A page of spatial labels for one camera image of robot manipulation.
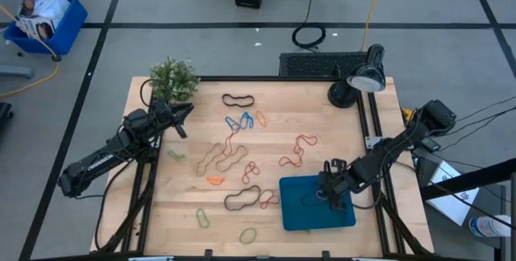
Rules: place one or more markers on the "black floor plug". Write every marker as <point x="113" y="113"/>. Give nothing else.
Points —
<point x="56" y="57"/>

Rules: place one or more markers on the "long orange-red rubber band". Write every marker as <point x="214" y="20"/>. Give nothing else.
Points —
<point x="298" y="150"/>

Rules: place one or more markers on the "orange wide rubber band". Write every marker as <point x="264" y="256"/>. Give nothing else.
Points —
<point x="215" y="179"/>

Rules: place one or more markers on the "black chair base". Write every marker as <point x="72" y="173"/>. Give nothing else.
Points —
<point x="5" y="112"/>

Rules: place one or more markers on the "black power adapter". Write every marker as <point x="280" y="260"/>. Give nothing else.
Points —
<point x="429" y="144"/>

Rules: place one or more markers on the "black desk lamp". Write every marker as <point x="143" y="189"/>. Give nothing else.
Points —
<point x="342" y="96"/>

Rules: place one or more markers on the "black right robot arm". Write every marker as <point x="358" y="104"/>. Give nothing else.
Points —
<point x="387" y="152"/>

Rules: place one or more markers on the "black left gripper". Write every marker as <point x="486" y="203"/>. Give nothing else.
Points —
<point x="163" y="114"/>

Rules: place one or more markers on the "black table clamp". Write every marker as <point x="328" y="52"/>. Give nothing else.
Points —
<point x="325" y="255"/>
<point x="208" y="255"/>

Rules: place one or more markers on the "clear water bottle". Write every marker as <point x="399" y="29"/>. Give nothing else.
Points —
<point x="488" y="226"/>

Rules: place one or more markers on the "dark grey side table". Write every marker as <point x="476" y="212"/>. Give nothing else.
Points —
<point x="489" y="204"/>

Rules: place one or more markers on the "yellow clip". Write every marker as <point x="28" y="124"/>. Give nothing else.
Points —
<point x="408" y="113"/>

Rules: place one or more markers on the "small artificial green plant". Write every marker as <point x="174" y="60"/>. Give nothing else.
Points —
<point x="173" y="79"/>

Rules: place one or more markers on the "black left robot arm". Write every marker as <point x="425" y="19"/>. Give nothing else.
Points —
<point x="96" y="163"/>

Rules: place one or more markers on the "blue storage crate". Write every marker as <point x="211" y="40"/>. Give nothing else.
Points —
<point x="70" y="31"/>

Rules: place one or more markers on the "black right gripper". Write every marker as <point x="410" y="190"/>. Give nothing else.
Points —
<point x="334" y="184"/>

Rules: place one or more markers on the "blue rubber band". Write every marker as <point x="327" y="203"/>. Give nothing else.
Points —
<point x="244" y="117"/>
<point x="227" y="121"/>

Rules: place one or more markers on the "silver metal bracket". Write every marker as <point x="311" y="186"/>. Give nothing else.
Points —
<point x="373" y="142"/>

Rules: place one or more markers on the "thin dark rubber band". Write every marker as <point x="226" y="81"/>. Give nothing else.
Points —
<point x="306" y="204"/>

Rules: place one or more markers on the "teal plastic bin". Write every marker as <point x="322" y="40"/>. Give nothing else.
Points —
<point x="310" y="218"/>

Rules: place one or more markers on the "black mesh-top box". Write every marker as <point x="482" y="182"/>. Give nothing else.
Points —
<point x="310" y="65"/>

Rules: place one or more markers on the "small orange thin rubber band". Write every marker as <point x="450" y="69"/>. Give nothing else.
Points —
<point x="258" y="114"/>

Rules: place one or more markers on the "grey furniture foot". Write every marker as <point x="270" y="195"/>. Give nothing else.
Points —
<point x="16" y="71"/>

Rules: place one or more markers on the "black metal bar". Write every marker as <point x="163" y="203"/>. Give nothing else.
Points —
<point x="467" y="180"/>

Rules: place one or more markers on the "small black rubber band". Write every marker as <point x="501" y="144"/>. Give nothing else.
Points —
<point x="223" y="100"/>

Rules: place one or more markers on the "white paper box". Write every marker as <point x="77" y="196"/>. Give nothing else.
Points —
<point x="451" y="208"/>

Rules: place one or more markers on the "white printed carton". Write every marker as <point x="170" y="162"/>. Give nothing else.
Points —
<point x="36" y="27"/>
<point x="48" y="5"/>

